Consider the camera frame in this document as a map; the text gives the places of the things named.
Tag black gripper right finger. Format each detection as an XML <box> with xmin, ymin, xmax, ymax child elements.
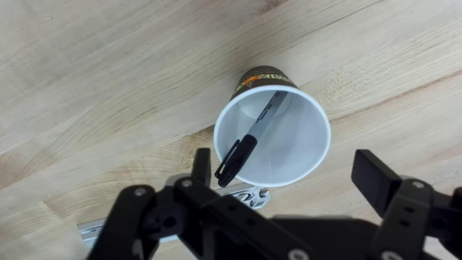
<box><xmin>350</xmin><ymin>149</ymin><xmax>462</xmax><ymax>260</ymax></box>

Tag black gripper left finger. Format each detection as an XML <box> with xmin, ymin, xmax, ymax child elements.
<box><xmin>85</xmin><ymin>147</ymin><xmax>308</xmax><ymax>260</ymax></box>

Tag black and grey marker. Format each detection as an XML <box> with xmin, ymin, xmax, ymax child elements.
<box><xmin>213</xmin><ymin>89</ymin><xmax>290</xmax><ymax>189</ymax></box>

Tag brown paper coffee cup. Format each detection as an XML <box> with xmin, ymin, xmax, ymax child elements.
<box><xmin>212</xmin><ymin>63</ymin><xmax>331</xmax><ymax>189</ymax></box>

